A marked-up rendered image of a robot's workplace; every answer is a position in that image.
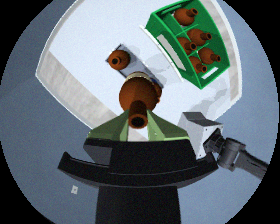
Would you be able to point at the green bottle crate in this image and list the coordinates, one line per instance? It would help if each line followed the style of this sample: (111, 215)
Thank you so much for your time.
(163, 30)

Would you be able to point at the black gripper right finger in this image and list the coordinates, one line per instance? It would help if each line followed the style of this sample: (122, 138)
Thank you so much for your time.
(163, 129)

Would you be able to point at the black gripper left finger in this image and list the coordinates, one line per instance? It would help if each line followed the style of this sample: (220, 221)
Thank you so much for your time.
(113, 129)

